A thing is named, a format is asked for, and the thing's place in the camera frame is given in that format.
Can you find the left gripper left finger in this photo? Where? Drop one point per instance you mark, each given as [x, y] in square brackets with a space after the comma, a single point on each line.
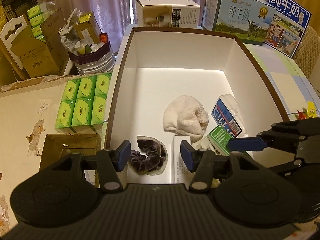
[109, 163]

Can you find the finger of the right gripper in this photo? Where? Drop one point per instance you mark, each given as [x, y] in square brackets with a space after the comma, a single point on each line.
[280, 141]
[306, 127]

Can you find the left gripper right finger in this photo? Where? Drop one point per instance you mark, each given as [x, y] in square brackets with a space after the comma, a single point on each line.
[190, 158]

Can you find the yellow snack packet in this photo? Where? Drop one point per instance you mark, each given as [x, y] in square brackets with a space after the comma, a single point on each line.
[308, 111]

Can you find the white long medicine box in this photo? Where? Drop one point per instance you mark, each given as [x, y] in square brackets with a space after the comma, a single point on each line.
[179, 172]

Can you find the green medicine box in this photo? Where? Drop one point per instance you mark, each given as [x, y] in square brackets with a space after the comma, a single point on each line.
[219, 139]

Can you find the dark velvet scrunchie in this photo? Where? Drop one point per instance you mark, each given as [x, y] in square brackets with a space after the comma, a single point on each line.
[151, 158]

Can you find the white knitted cloth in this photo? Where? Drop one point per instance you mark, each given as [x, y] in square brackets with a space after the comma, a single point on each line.
[186, 116]

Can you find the clear plastic case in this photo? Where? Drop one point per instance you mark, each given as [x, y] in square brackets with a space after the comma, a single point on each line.
[226, 113]

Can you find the checkered bed sheet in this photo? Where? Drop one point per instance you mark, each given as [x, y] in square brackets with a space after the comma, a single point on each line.
[291, 85]

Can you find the small brown cardboard box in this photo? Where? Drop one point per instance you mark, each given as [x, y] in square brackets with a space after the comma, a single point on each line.
[57, 146]

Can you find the green tissue pack bundle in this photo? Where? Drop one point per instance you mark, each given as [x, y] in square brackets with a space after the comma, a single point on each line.
[83, 104]

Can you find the brown storage box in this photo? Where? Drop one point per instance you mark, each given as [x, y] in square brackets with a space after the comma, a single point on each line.
[156, 65]

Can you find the quilted beige chair cover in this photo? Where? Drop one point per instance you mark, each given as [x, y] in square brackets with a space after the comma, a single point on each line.
[307, 52]

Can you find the dark blue milk carton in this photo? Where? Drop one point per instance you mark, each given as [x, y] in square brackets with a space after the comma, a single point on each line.
[288, 26]

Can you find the dark bowl of clutter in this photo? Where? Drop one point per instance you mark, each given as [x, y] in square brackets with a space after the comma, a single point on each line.
[89, 49]

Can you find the cardboard tissue carton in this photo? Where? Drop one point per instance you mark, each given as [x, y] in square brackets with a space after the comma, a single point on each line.
[35, 44]

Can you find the light blue milk carton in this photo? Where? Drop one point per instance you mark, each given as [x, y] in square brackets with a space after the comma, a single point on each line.
[249, 20]

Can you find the white product box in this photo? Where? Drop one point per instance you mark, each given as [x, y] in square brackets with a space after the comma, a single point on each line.
[167, 13]

